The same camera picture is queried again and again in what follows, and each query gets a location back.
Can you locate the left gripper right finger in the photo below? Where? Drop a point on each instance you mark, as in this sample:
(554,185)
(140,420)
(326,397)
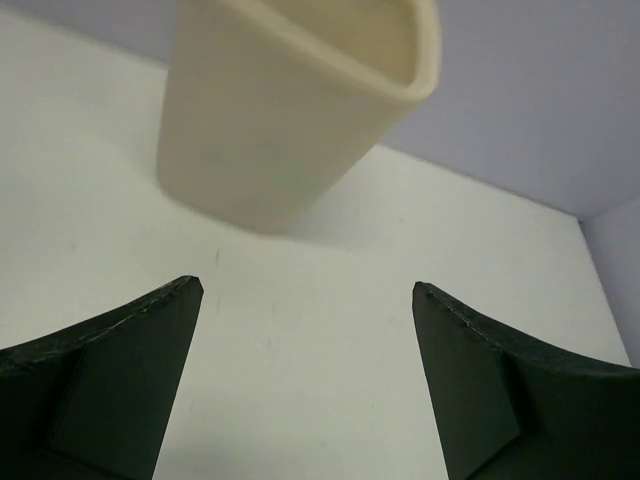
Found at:
(510,406)

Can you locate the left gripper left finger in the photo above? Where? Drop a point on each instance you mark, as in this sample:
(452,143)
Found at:
(93,400)

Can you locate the beige plastic bin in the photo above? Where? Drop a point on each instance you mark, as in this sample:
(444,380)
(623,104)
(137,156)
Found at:
(268,104)

